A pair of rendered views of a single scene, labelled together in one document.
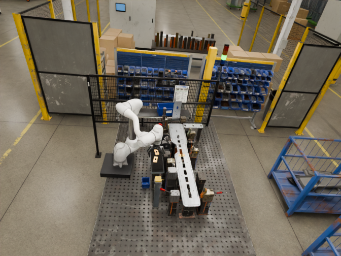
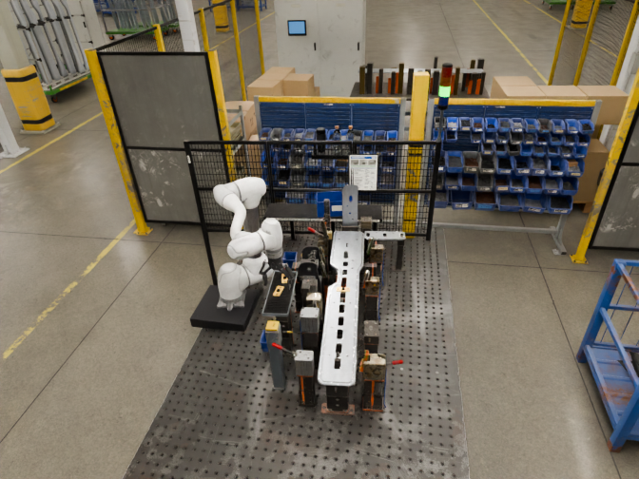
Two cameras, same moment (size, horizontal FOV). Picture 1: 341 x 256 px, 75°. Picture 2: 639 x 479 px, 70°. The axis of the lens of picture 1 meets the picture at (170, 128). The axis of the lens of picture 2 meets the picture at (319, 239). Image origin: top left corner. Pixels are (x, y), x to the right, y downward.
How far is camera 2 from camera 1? 0.72 m
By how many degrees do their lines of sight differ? 15
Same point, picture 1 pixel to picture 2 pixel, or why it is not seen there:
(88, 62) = (205, 124)
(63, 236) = (128, 435)
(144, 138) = (239, 241)
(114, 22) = (286, 56)
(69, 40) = (173, 88)
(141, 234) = (238, 434)
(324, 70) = not seen: outside the picture
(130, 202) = (234, 374)
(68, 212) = (145, 393)
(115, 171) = (218, 317)
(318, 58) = not seen: outside the picture
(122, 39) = (290, 85)
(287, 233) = not seen: outside the picture
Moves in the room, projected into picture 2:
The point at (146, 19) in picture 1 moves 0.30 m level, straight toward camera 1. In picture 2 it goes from (346, 44) to (344, 47)
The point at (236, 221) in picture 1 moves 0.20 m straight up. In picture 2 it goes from (445, 431) to (450, 406)
